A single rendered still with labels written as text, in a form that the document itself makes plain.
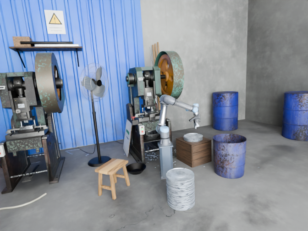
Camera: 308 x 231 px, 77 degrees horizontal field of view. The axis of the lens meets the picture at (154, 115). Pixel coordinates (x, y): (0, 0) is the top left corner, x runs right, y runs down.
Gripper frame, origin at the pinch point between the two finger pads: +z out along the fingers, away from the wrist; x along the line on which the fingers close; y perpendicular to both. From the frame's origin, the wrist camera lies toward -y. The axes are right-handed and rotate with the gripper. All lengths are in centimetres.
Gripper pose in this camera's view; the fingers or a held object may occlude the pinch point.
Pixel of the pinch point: (195, 127)
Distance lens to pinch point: 289.6
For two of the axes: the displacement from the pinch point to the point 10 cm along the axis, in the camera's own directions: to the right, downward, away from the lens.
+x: -0.7, -1.9, 9.8
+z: 0.7, 9.8, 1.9
